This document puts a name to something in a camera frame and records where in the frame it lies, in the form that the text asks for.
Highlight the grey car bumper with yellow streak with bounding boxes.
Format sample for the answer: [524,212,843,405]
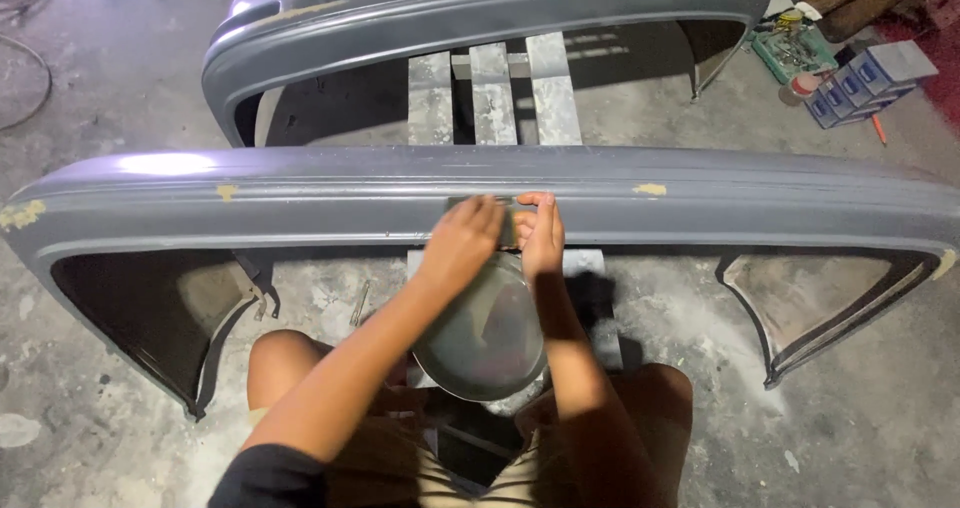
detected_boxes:
[201,0,772,148]

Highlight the metal strip on floor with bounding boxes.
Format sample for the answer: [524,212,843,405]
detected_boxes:
[349,279,372,328]

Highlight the blue grey drawer organizer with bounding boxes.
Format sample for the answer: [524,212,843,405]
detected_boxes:
[804,40,939,130]

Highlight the black cable on floor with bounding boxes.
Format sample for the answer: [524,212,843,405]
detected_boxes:
[0,0,69,132]

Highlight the grey metal basin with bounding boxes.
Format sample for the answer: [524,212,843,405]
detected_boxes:
[411,251,549,404]

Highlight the green tray of tools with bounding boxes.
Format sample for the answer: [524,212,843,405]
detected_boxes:
[750,9,840,85]

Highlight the large grey car bumper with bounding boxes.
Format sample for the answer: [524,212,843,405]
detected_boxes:
[0,145,960,422]

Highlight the grey sandpaper sheet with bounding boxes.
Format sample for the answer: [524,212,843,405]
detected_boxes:
[447,195,537,248]

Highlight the person's left hand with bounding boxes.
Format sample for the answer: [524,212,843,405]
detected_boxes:
[418,194,509,291]

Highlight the grey wooden slat stand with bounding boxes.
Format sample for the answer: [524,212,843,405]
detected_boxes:
[407,31,585,147]

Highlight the person's right hand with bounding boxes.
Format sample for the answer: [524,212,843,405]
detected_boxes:
[513,191,566,283]

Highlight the red tape roll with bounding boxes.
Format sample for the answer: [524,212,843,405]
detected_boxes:
[780,71,825,107]

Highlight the person's legs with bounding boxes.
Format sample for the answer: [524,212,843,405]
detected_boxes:
[246,329,695,508]

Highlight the person's black sleeve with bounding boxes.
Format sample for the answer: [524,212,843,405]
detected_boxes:
[207,443,329,508]

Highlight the person's striped shorts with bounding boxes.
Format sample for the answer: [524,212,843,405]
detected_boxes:
[247,406,556,508]

